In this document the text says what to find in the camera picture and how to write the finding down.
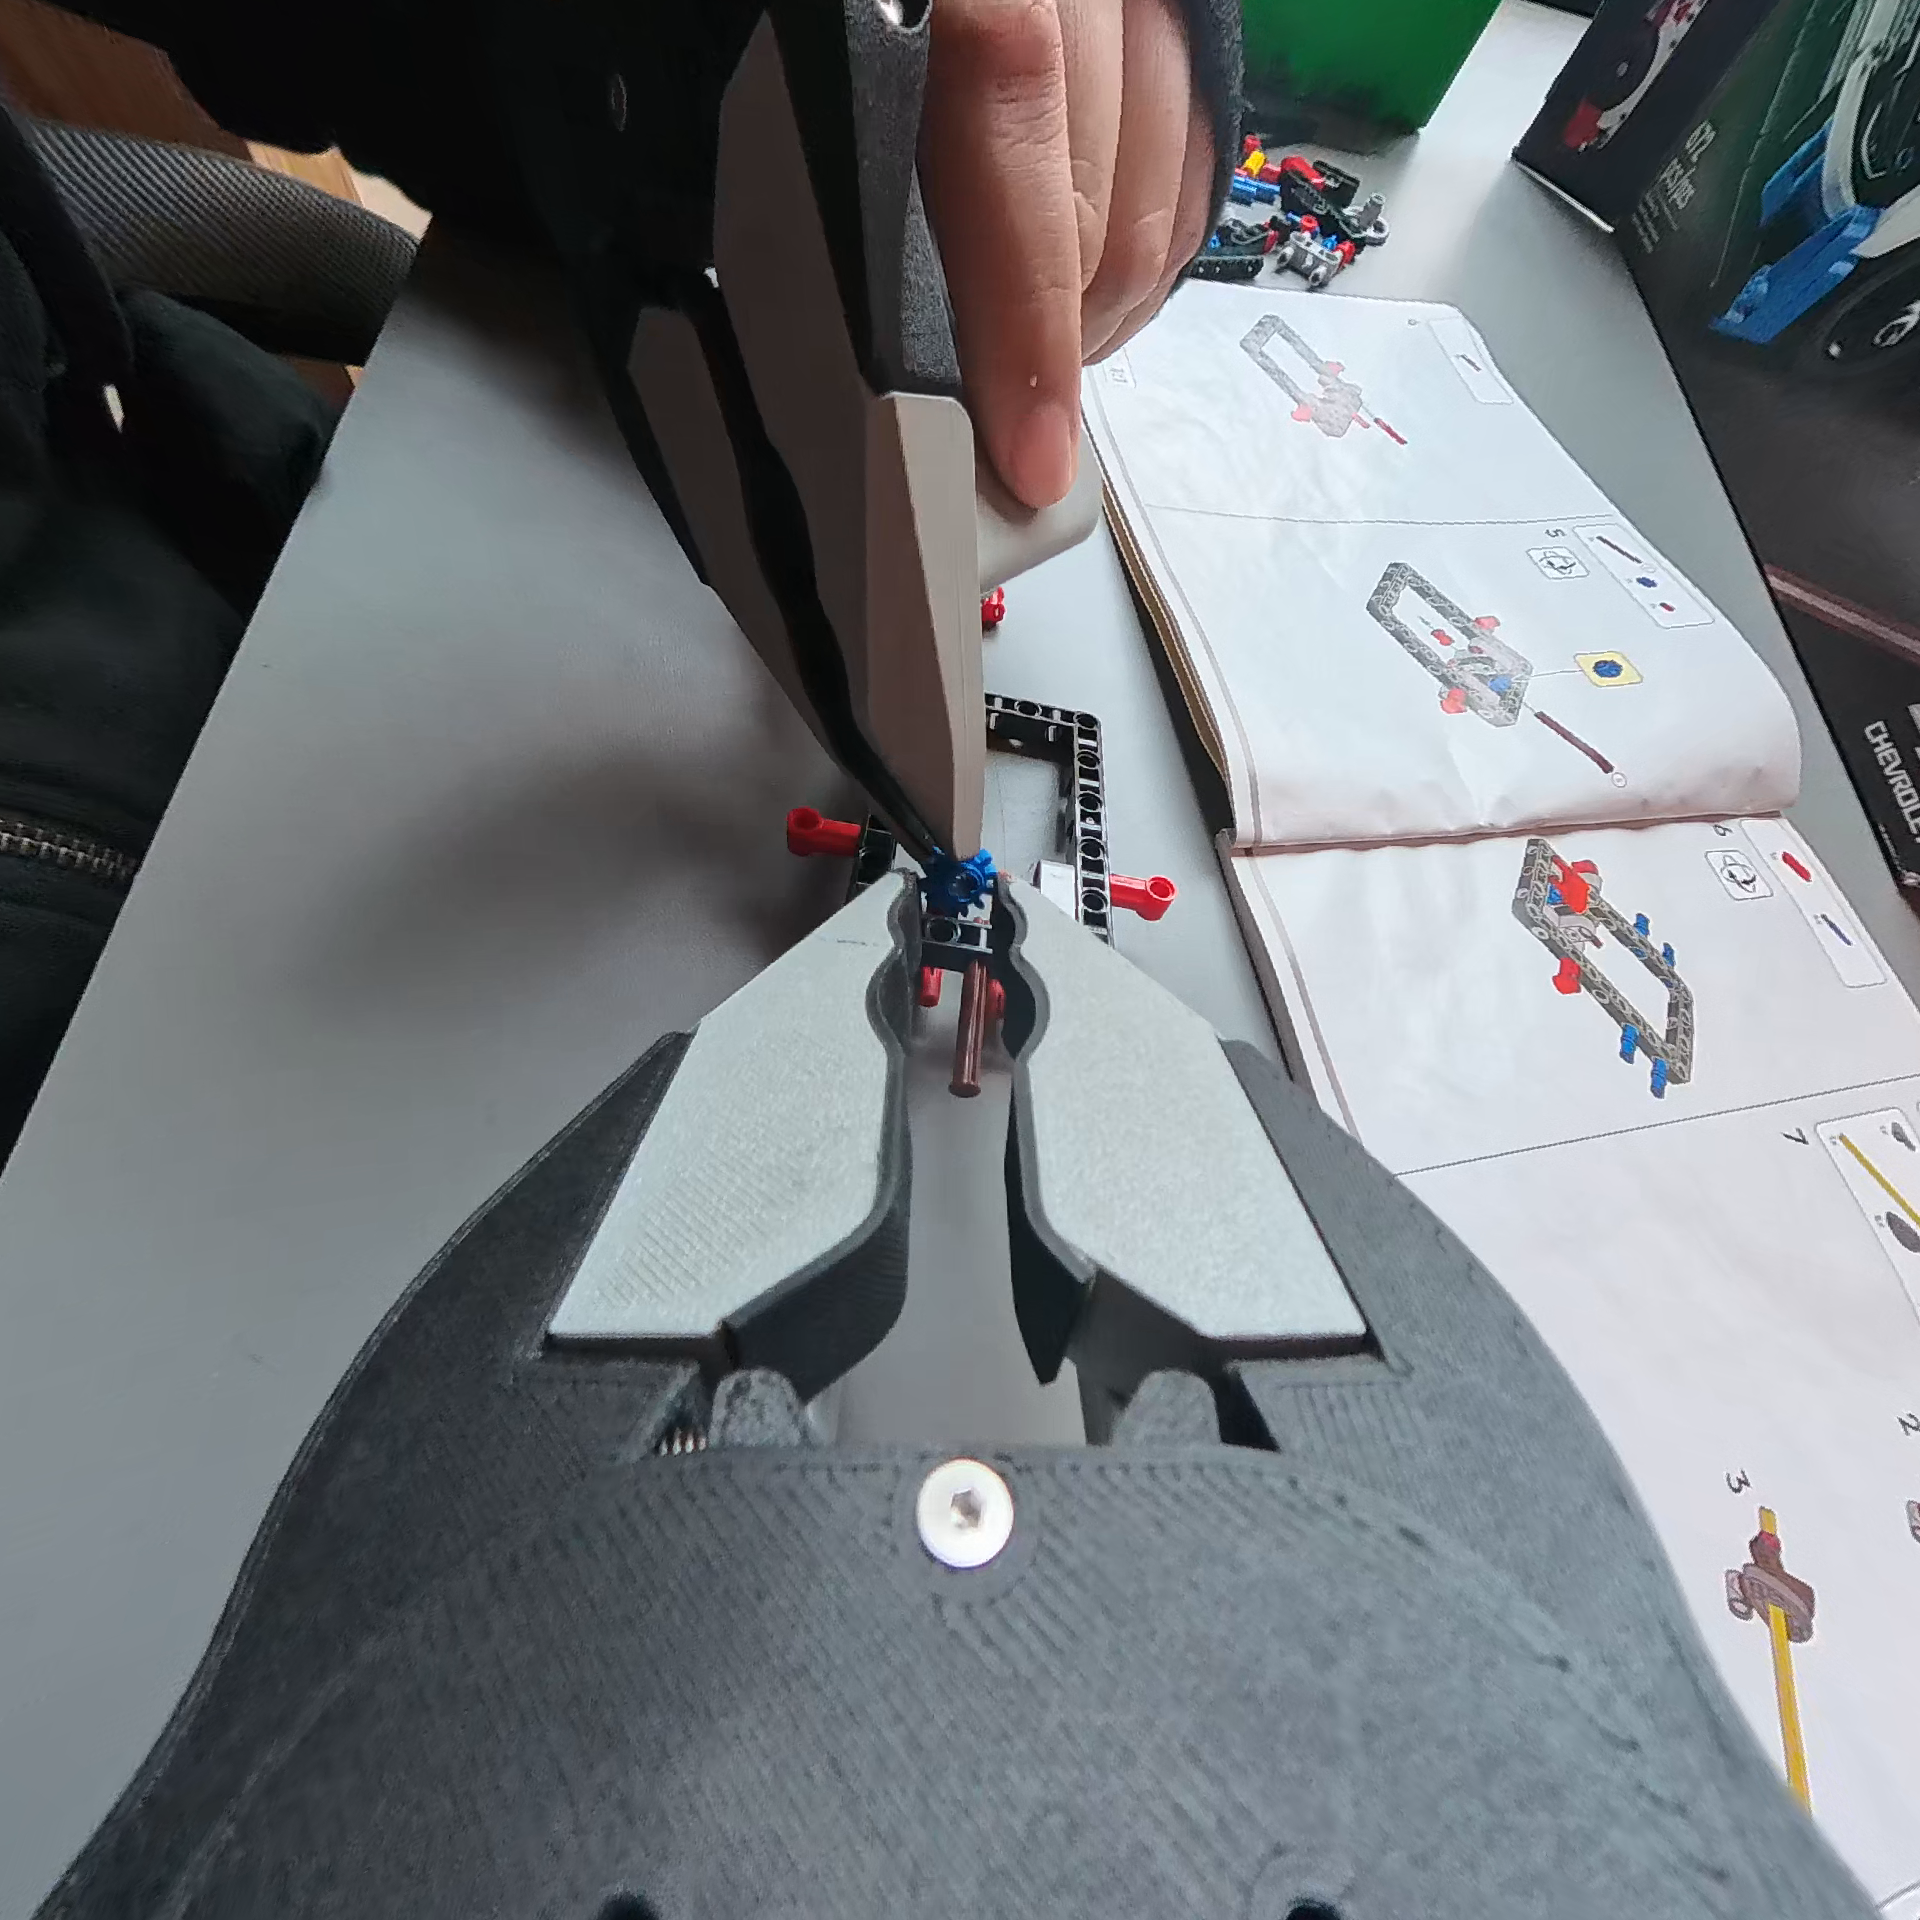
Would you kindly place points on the lego instruction booklet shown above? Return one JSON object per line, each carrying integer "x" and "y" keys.
{"x": 1350, "y": 496}

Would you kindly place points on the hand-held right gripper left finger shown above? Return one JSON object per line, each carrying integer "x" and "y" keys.
{"x": 734, "y": 1184}

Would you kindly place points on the grey mesh chair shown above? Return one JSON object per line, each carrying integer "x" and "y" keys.
{"x": 225, "y": 225}

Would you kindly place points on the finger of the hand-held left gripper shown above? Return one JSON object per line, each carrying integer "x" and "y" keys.
{"x": 931, "y": 602}
{"x": 705, "y": 451}

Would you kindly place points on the person's left hand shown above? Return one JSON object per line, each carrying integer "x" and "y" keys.
{"x": 1049, "y": 196}

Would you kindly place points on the blue lego gear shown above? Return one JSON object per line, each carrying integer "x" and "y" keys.
{"x": 961, "y": 885}

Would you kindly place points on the brown lego axle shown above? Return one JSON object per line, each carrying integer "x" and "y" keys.
{"x": 974, "y": 1041}

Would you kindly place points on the black lego frame assembly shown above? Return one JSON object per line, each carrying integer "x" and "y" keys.
{"x": 1085, "y": 795}

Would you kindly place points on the green plastic bin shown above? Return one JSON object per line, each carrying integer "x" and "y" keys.
{"x": 1366, "y": 60}

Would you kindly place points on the pile of loose lego pieces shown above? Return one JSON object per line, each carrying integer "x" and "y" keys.
{"x": 1305, "y": 225}

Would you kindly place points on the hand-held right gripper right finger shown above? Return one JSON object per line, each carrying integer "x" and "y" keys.
{"x": 1171, "y": 1184}

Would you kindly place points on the lego set box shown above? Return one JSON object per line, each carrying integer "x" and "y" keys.
{"x": 1801, "y": 374}

